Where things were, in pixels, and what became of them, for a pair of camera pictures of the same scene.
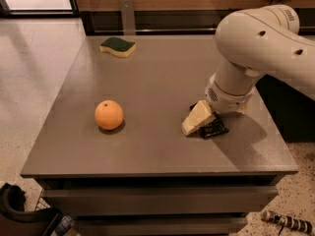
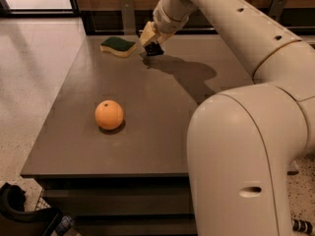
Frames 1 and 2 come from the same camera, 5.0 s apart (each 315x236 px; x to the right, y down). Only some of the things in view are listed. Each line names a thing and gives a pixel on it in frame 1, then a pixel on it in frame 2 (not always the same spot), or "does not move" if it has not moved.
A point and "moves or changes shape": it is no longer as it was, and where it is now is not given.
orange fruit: x=108 y=114 does not move
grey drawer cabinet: x=110 y=158 does not move
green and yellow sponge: x=117 y=46 does not move
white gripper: x=223 y=99 → x=168 y=24
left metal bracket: x=128 y=16 does not move
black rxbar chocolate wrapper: x=218 y=127 moves or changes shape
